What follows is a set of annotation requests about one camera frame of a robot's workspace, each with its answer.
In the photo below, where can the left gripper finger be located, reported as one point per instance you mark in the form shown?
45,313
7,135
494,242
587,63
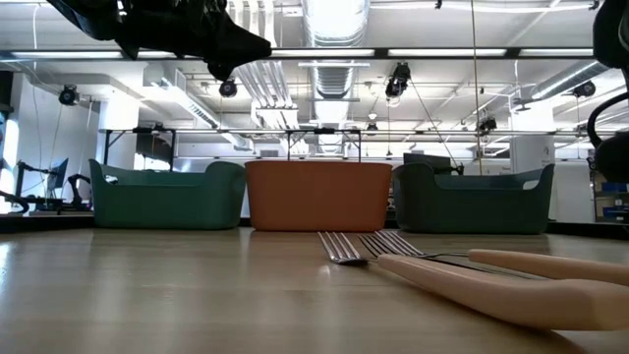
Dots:
236,44
222,71

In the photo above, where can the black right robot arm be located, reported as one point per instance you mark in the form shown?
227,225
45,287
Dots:
614,29

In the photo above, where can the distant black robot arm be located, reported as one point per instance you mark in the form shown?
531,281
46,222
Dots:
54,201

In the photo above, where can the monitor on arm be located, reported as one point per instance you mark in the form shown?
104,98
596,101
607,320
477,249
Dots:
58,172

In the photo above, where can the black ceiling fixture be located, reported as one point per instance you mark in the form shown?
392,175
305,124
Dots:
398,81
227,87
486,124
69,95
584,88

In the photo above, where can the green plastic bin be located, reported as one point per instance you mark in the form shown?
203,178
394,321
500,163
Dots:
167,201

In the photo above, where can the orange plastic bin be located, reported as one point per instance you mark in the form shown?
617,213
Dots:
319,196

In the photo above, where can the black monitor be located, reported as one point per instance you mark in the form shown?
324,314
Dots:
426,163

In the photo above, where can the thin vertical pole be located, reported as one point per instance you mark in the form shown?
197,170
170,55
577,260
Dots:
475,98

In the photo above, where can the teal plastic bin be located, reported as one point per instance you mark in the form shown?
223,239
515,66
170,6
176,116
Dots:
467,211

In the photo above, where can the white cabinet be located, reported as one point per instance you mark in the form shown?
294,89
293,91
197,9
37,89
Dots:
533,167

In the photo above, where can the shelf with blue bins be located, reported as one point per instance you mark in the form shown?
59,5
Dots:
614,196

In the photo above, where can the silver ceiling duct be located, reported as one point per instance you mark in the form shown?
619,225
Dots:
334,24

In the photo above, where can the black overhead frame beam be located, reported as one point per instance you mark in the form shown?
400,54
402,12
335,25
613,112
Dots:
442,53

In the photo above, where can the black aluminium table frame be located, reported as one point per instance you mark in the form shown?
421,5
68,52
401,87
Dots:
49,223

